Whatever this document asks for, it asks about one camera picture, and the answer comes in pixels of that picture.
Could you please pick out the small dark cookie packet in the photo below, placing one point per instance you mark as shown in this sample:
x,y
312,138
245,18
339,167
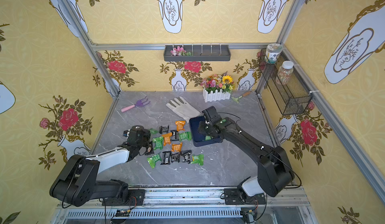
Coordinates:
x,y
164,129

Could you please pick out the white fence flower pot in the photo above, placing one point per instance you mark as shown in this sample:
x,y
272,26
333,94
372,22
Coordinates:
x,y
217,87

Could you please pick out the black wire mesh basket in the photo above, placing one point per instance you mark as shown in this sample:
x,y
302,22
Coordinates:
x,y
292,97

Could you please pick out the white lid labelled jar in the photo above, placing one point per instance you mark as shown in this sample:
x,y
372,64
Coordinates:
x,y
273,52

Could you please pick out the pink artificial flowers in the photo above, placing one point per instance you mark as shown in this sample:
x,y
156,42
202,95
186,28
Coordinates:
x,y
180,51

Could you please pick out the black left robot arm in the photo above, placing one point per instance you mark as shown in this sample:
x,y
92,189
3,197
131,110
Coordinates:
x,y
77,182

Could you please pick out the small circuit board right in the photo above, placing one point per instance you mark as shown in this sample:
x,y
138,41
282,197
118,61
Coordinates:
x,y
248,217

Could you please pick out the grey wall shelf tray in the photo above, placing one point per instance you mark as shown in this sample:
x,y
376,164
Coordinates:
x,y
200,52

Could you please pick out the pink purple garden rake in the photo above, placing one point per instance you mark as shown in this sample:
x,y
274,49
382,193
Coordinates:
x,y
140,103

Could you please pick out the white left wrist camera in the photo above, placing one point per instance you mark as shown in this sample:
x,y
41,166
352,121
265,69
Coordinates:
x,y
126,133

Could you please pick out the white fabric garden glove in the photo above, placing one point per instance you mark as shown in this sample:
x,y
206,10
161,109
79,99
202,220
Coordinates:
x,y
182,108

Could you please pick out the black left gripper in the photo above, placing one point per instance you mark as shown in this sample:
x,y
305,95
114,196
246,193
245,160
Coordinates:
x,y
149,147

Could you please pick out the small circuit board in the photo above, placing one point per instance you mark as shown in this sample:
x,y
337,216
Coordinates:
x,y
248,217
123,213

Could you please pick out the checkered black cookie packet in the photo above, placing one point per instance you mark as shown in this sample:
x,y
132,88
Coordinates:
x,y
186,155

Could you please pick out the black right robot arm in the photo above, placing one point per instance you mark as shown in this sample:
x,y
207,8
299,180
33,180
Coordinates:
x,y
274,168

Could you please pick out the dark blue storage box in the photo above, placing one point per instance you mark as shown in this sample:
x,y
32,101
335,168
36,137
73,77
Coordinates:
x,y
199,139

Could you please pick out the orange cookie packet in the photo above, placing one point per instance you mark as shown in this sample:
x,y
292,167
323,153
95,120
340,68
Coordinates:
x,y
180,125
176,147
167,138

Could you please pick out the green garden trowel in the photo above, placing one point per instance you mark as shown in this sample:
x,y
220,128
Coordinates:
x,y
241,96

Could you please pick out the small circuit board left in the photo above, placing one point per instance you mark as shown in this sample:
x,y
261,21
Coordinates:
x,y
123,213

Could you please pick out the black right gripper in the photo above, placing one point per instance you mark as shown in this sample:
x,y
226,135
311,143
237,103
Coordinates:
x,y
206,129

